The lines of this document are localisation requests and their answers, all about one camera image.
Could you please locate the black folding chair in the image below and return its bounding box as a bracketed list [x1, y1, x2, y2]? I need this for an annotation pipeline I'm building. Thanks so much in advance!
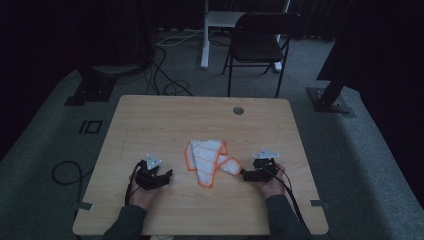
[221, 12, 303, 99]

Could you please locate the white cloth with orange edging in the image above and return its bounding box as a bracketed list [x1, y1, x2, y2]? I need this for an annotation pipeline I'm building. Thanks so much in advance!
[184, 139, 243, 189]

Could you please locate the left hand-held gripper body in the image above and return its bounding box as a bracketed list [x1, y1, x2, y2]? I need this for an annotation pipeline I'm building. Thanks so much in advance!
[134, 153, 168, 192]

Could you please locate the person's right hand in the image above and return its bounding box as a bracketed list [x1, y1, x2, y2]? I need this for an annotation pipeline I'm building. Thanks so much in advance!
[259, 162, 288, 200]

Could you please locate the black floor cable bundle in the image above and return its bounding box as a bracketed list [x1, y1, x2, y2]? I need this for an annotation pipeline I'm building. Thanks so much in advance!
[144, 43, 195, 98]

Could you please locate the person's left hand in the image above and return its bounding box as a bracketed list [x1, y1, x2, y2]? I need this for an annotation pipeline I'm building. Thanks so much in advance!
[128, 179, 159, 211]

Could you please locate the black looped floor cable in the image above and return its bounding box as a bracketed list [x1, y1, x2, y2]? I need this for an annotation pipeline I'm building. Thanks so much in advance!
[51, 160, 95, 202]

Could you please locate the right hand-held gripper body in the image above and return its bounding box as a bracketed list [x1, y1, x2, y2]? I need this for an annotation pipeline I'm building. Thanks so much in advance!
[252, 148, 281, 183]

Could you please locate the black metal stand with base plate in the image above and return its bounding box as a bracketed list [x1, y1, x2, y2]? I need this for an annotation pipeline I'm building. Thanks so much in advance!
[306, 33, 356, 118]
[64, 64, 118, 107]

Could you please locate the hand-held gripper cable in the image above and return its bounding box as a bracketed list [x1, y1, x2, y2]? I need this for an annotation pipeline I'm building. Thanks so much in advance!
[124, 160, 144, 206]
[263, 164, 306, 225]

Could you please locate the round dark stand base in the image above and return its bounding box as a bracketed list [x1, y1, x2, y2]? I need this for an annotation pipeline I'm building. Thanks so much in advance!
[91, 63, 145, 77]

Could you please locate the white desk frame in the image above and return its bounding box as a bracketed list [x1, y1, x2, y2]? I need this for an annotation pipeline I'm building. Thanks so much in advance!
[200, 0, 292, 73]

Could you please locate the white floor cable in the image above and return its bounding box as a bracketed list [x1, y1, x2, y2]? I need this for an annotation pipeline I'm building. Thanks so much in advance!
[155, 28, 205, 48]

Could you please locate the grey tape strip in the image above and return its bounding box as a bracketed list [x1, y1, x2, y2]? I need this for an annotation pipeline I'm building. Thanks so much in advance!
[73, 201, 95, 212]
[309, 198, 331, 211]

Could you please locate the left hand-held gripper cable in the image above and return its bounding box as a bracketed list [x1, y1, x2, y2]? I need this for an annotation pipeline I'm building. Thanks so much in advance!
[124, 160, 144, 206]

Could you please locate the right hand-held gripper cable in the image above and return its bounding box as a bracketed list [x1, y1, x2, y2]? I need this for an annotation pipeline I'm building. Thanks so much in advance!
[263, 164, 306, 225]

